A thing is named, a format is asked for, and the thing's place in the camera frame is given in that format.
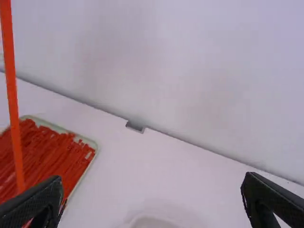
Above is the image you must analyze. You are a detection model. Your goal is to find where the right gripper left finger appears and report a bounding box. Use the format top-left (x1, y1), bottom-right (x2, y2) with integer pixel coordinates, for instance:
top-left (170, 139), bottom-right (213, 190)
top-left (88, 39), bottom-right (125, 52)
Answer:
top-left (0, 175), bottom-right (65, 228)

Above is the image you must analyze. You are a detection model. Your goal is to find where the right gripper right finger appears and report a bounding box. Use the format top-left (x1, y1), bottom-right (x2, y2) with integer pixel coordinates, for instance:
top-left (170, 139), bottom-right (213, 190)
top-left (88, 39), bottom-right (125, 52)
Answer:
top-left (240, 171), bottom-right (304, 228)

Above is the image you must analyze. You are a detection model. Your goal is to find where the orange cable tie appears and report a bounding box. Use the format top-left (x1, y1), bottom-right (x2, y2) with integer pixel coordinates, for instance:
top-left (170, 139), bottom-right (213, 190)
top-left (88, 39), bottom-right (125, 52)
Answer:
top-left (0, 0), bottom-right (26, 193)

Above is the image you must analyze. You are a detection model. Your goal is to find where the pale tray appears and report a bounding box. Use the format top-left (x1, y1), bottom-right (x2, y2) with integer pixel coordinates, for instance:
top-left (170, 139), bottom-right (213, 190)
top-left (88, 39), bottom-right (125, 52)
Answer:
top-left (0, 114), bottom-right (99, 214)

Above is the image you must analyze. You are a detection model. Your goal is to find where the white dish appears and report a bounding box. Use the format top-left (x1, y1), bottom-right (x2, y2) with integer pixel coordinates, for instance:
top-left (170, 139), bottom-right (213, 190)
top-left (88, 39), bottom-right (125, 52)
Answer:
top-left (128, 214), bottom-right (190, 228)

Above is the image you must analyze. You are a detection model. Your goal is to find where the row of orange cable ties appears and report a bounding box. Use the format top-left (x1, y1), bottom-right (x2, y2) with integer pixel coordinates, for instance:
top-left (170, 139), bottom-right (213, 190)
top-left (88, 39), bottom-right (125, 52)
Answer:
top-left (0, 118), bottom-right (96, 214)

